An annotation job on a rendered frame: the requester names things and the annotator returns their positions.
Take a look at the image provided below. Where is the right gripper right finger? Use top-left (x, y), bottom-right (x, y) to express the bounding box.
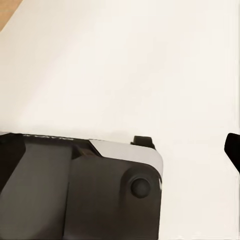
top-left (224, 132), bottom-right (240, 173)

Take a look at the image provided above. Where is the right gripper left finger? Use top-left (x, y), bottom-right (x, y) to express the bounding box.
top-left (0, 133), bottom-right (26, 193)

